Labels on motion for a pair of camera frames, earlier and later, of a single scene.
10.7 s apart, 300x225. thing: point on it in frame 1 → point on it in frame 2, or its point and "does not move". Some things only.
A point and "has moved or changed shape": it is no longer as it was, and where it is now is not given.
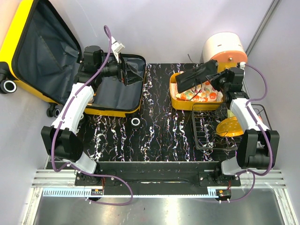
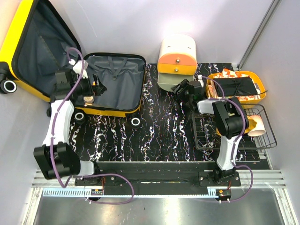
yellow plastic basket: [184, 105] → [244, 103]
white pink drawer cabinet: [227, 48] → [177, 60]
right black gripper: [215, 78] → [183, 84]
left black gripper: [131, 76] → [97, 89]
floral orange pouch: [205, 92] has moved or changed shape
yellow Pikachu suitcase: [38, 54] does not move
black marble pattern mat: [160, 134] does not move
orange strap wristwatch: [92, 100] does not move
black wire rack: [206, 117] does not move
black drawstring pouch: [196, 74] has moved or changed shape
